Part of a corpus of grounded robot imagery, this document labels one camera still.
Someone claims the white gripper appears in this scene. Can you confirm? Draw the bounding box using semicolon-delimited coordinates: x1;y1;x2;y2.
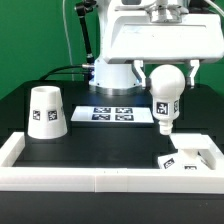
100;6;224;88

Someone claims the white lamp bulb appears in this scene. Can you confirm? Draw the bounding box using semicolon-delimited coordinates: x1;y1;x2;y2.
150;65;185;135

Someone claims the white lamp base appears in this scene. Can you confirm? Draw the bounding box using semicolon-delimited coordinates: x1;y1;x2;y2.
157;133;209;171

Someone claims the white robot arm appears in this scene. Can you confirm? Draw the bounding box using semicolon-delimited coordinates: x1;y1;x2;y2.
89;0;224;95

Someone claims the white lamp shade cone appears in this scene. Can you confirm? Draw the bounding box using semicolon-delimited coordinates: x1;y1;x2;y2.
28;86;67;139

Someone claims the white marker tag plate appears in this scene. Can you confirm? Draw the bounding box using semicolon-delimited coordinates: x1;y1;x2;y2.
71;106;154;124

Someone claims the white U-shaped fence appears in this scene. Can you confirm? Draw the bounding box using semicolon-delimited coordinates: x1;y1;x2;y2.
0;132;224;194

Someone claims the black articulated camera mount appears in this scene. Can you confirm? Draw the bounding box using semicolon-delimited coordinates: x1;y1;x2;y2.
75;0;96;64

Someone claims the black thick cable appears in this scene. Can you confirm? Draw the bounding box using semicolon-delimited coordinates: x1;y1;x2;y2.
39;64;95;82

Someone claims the grey thin cable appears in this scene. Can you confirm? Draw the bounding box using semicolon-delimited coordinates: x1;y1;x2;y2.
61;0;76;82

